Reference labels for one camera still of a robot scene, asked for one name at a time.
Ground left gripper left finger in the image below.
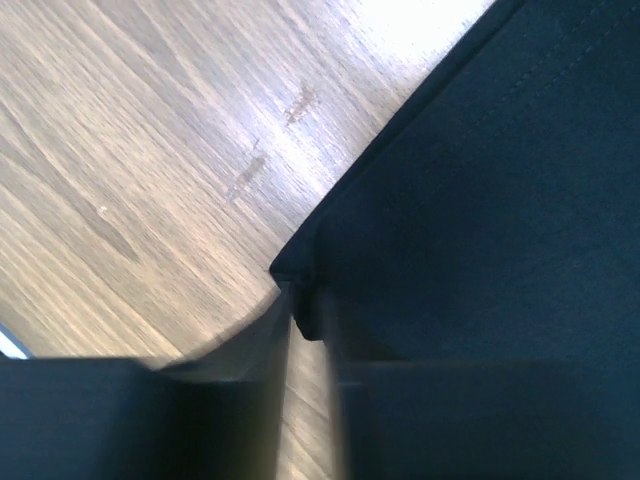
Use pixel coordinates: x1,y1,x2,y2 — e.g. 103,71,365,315
1,284,291,479

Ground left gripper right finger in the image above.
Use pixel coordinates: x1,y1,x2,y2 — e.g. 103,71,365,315
319,292,639,479

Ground black floral print t-shirt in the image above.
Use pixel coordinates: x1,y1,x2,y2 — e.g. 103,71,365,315
271,1,639,364

